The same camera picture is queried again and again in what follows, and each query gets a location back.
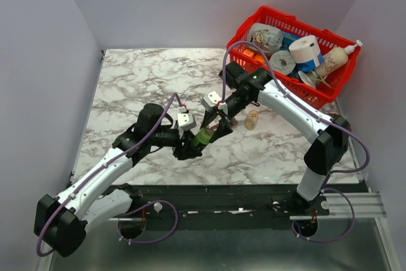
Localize red plastic shopping basket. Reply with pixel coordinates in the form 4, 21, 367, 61
227, 6, 361, 109

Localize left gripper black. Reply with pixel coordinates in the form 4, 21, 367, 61
149, 128, 203, 161

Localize grey printed snack bag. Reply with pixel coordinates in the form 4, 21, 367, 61
247, 23, 284, 56

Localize white toilet paper roll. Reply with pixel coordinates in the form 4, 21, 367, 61
289, 35, 322, 65

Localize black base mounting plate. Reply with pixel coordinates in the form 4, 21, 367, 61
95, 183, 364, 232

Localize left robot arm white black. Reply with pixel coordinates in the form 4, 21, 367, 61
34, 103, 197, 257

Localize orange fruit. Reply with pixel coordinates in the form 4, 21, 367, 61
253, 55, 266, 64

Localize cream lotion pump bottle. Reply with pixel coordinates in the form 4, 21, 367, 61
315, 40, 363, 78

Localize grey wrapped toilet roll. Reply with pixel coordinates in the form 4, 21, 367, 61
270, 50, 296, 76

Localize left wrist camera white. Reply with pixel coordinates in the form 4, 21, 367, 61
177, 112, 197, 131

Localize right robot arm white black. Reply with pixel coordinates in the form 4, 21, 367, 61
200, 62, 349, 215

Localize clear pill bottle orange label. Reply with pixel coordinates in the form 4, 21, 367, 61
244, 110, 259, 131

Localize green pill bottle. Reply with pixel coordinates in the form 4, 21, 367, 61
192, 127, 214, 148

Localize orange box in basket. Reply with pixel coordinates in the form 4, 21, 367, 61
242, 48, 256, 58

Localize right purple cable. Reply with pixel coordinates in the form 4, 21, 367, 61
221, 41, 371, 242

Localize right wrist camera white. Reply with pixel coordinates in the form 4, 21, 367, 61
201, 91, 228, 111

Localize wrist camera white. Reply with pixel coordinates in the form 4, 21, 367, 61
177, 112, 197, 131
201, 91, 228, 111

